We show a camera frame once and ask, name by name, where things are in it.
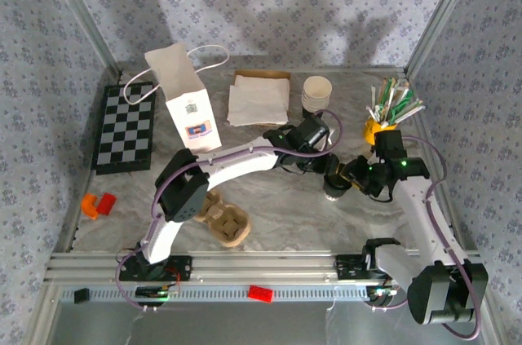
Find aluminium right side rail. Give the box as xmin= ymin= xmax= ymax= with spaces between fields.
xmin=407 ymin=75 xmax=482 ymax=256

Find aluminium frame post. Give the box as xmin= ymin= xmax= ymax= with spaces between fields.
xmin=40 ymin=0 xmax=123 ymax=79
xmin=403 ymin=0 xmax=484 ymax=79

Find red toy brick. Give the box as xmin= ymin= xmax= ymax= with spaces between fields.
xmin=247 ymin=285 xmax=275 ymax=303

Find grey slotted cable duct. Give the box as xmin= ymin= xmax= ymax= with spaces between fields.
xmin=60 ymin=283 xmax=370 ymax=304

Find small LED circuit board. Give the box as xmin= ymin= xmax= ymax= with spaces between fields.
xmin=135 ymin=285 xmax=182 ymax=302
xmin=365 ymin=285 xmax=399 ymax=306

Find stacked paper coffee cups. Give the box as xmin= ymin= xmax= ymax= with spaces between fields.
xmin=300 ymin=75 xmax=334 ymax=117

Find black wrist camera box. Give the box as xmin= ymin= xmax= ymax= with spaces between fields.
xmin=293 ymin=114 xmax=330 ymax=153
xmin=374 ymin=130 xmax=408 ymax=161

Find aluminium left frame post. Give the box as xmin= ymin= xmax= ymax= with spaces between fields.
xmin=40 ymin=0 xmax=123 ymax=79

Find aluminium right frame post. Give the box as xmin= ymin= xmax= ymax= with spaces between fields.
xmin=403 ymin=0 xmax=484 ymax=79

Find yellow metal bucket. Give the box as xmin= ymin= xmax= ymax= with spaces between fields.
xmin=362 ymin=115 xmax=399 ymax=146

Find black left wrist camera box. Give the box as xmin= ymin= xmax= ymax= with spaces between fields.
xmin=293 ymin=114 xmax=330 ymax=153

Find brown pulp cup carrier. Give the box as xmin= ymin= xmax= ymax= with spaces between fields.
xmin=193 ymin=192 xmax=253 ymax=248

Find green wrapped straw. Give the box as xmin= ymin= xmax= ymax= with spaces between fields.
xmin=389 ymin=91 xmax=414 ymax=122

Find white napkin stack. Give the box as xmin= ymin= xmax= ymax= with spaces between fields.
xmin=226 ymin=73 xmax=291 ymax=127

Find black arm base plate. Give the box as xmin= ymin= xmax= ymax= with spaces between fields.
xmin=122 ymin=254 xmax=193 ymax=281
xmin=336 ymin=254 xmax=405 ymax=281

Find aluminium left side rail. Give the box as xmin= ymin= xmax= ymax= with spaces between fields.
xmin=52 ymin=71 xmax=122 ymax=254

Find orange plastic block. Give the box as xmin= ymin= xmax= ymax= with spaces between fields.
xmin=81 ymin=192 xmax=101 ymax=220

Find white paper takeout bag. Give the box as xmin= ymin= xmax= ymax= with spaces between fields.
xmin=123 ymin=42 xmax=230 ymax=155

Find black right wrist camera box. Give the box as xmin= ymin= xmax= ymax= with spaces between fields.
xmin=374 ymin=130 xmax=408 ymax=161

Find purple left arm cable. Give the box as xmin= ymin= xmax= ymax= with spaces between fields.
xmin=115 ymin=110 xmax=344 ymax=313

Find aluminium front frame rail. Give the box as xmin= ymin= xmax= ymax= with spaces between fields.
xmin=43 ymin=250 xmax=483 ymax=285

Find red plastic block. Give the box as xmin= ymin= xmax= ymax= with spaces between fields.
xmin=96 ymin=192 xmax=117 ymax=215

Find black grey checkerboard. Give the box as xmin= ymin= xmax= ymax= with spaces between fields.
xmin=90 ymin=82 xmax=158 ymax=176

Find brown paper wrapped straw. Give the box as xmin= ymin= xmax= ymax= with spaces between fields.
xmin=378 ymin=77 xmax=393 ymax=117

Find black takeout coffee cup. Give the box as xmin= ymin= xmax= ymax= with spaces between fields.
xmin=324 ymin=173 xmax=352 ymax=203

